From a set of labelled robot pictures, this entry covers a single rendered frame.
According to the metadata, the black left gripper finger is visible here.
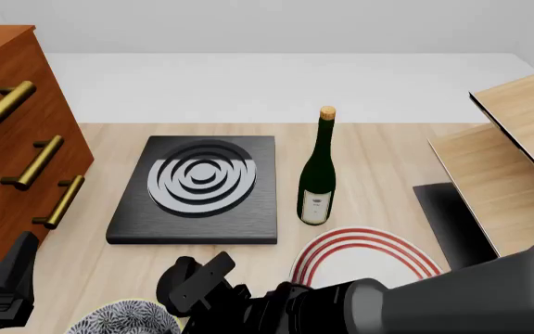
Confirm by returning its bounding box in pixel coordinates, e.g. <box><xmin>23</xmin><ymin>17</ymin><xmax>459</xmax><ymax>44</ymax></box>
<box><xmin>0</xmin><ymin>231</ymin><xmax>40</xmax><ymax>301</ymax></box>

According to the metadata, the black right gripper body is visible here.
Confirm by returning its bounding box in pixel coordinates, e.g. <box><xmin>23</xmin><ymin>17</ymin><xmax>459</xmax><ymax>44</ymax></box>
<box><xmin>186</xmin><ymin>281</ymin><xmax>268</xmax><ymax>334</ymax></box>

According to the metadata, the flat black stove plate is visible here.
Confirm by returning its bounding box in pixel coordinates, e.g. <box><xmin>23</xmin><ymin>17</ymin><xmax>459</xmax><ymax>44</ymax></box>
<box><xmin>106</xmin><ymin>135</ymin><xmax>279</xmax><ymax>246</ymax></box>

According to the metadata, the black white patterned bowl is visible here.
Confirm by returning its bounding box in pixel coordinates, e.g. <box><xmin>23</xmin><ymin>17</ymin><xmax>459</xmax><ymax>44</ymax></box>
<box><xmin>65</xmin><ymin>299</ymin><xmax>184</xmax><ymax>334</ymax></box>

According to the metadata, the white plate with red rings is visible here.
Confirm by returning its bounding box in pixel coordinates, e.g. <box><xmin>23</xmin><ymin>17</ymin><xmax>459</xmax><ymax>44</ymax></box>
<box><xmin>288</xmin><ymin>225</ymin><xmax>445</xmax><ymax>290</ymax></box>

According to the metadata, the dark green wine bottle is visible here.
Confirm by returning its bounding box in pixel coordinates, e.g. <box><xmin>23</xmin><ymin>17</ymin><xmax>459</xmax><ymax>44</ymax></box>
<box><xmin>297</xmin><ymin>106</ymin><xmax>337</xmax><ymax>226</ymax></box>

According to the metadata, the brown wooden cabinet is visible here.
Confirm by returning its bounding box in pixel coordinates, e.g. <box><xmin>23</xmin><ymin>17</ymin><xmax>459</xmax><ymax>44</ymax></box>
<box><xmin>0</xmin><ymin>24</ymin><xmax>95</xmax><ymax>302</ymax></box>

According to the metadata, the pale wooden rack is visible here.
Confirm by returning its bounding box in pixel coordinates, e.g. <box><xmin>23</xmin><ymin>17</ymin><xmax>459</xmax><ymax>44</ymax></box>
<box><xmin>413</xmin><ymin>64</ymin><xmax>534</xmax><ymax>271</ymax></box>

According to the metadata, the long brass drawer handle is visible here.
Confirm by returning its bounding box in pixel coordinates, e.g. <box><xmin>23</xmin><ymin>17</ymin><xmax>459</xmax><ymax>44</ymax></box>
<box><xmin>32</xmin><ymin>174</ymin><xmax>86</xmax><ymax>231</ymax></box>
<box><xmin>0</xmin><ymin>134</ymin><xmax>65</xmax><ymax>192</ymax></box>
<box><xmin>0</xmin><ymin>80</ymin><xmax>37</xmax><ymax>136</ymax></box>

